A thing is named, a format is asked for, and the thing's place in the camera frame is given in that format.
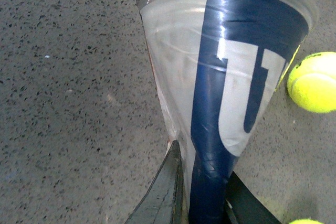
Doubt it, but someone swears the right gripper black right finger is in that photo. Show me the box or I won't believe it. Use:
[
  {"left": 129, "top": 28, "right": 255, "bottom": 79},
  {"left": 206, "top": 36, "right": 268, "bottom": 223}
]
[{"left": 223, "top": 173, "right": 281, "bottom": 224}]

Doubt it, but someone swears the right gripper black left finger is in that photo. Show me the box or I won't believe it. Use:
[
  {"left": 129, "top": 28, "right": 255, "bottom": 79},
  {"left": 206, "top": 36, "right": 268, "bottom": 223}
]
[{"left": 125, "top": 140, "right": 188, "bottom": 223}]

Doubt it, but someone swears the tennis ball far right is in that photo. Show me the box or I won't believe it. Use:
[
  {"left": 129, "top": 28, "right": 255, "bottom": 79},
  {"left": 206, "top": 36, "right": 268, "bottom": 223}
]
[{"left": 287, "top": 52, "right": 335, "bottom": 113}]

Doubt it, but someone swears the clear tennis ball can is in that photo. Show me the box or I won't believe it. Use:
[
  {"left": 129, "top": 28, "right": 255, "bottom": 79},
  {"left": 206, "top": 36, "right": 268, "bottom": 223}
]
[{"left": 136, "top": 0, "right": 318, "bottom": 223}]

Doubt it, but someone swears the tennis ball centre right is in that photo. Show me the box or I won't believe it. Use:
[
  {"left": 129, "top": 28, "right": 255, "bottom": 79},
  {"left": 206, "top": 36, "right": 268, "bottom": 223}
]
[{"left": 289, "top": 218, "right": 323, "bottom": 224}]

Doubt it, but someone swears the tennis ball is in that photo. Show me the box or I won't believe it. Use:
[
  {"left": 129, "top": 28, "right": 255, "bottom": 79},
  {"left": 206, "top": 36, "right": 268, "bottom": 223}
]
[
  {"left": 289, "top": 218, "right": 323, "bottom": 224},
  {"left": 287, "top": 52, "right": 335, "bottom": 113}
]

